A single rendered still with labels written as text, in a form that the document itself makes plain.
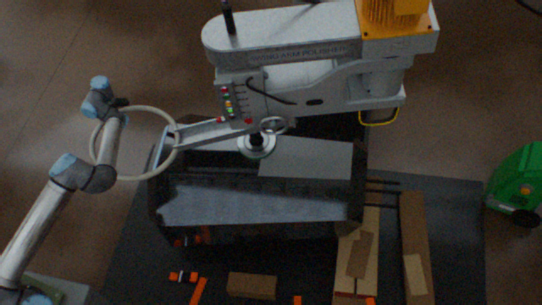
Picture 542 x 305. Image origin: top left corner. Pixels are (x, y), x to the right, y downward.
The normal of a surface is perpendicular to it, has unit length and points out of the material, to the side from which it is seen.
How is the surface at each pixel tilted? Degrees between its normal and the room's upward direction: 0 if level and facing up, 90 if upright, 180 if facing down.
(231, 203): 45
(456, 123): 0
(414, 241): 0
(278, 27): 0
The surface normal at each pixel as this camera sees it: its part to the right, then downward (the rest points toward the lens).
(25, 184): -0.10, -0.52
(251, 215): -0.14, 0.23
